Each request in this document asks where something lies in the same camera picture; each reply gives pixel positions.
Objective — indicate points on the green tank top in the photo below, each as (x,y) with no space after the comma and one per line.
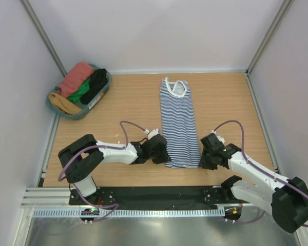
(83,89)

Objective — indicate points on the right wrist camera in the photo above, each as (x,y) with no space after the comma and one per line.
(218,135)

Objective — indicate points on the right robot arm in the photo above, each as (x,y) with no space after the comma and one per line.
(283,198)

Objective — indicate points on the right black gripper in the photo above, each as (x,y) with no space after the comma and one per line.
(204,164)

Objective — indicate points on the right corner aluminium post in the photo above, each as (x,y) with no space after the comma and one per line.
(282,11)

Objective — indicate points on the corner aluminium post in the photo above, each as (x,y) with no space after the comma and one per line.
(282,11)
(43,35)

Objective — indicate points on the teal plastic laundry basket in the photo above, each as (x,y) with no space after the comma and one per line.
(85,108)

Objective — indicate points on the pink tank top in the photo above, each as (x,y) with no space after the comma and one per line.
(74,79)

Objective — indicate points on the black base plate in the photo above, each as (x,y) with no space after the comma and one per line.
(163,198)

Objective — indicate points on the tan tank top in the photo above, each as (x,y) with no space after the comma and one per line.
(63,104)

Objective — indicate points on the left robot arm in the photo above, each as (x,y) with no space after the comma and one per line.
(81,157)

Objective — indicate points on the black tank top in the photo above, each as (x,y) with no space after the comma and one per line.
(98,80)

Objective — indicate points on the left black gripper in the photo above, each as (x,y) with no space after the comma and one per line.
(165,158)

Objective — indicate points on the aluminium frame rail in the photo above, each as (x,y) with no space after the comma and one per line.
(45,197)

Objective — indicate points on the slotted cable duct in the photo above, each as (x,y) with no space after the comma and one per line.
(94,213)

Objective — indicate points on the blue white striped tank top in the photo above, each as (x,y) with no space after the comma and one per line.
(178,124)

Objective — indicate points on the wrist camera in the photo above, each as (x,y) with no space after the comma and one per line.
(150,134)
(218,135)

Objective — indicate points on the left corner aluminium post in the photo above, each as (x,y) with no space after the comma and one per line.
(43,35)

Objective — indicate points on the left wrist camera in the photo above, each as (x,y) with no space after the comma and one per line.
(150,134)

